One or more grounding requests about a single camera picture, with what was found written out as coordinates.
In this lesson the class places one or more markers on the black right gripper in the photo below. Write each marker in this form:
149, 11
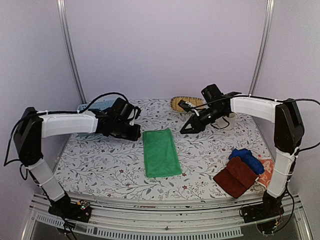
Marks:
199, 125

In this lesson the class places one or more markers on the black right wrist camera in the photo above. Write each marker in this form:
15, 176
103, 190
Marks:
211, 93

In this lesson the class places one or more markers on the orange patterned towel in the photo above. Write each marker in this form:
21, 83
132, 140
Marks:
265, 178

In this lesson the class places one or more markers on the blue rolled towel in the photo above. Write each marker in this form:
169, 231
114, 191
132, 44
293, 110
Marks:
247, 157

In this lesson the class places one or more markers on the right aluminium frame post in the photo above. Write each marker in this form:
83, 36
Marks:
268, 18

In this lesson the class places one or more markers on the aluminium frame post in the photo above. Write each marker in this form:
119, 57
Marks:
268, 18
61, 7

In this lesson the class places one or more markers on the light blue plastic basket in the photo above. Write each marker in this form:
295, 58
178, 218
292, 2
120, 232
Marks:
101, 105

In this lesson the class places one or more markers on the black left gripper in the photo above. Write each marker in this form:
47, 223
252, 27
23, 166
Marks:
135, 136

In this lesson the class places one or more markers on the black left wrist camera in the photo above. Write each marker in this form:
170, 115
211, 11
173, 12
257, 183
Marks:
123, 111

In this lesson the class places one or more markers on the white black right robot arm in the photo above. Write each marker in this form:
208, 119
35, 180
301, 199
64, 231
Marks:
288, 132

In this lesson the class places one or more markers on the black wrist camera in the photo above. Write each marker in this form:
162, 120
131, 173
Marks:
211, 93
123, 111

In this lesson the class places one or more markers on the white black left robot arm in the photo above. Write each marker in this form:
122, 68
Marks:
35, 127

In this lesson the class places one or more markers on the left aluminium frame post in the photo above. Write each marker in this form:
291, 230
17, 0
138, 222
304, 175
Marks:
61, 7

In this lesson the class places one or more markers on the aluminium front rail base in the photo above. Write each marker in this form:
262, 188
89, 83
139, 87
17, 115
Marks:
201, 219

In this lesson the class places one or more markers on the cream cylindrical cup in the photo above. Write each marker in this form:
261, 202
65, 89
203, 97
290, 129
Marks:
226, 122

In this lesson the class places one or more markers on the brown folded towel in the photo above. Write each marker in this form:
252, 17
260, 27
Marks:
236, 178

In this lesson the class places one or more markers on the green microfiber towel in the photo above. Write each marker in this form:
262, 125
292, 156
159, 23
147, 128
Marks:
160, 155

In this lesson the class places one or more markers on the woven bamboo tray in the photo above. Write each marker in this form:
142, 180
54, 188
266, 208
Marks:
187, 101

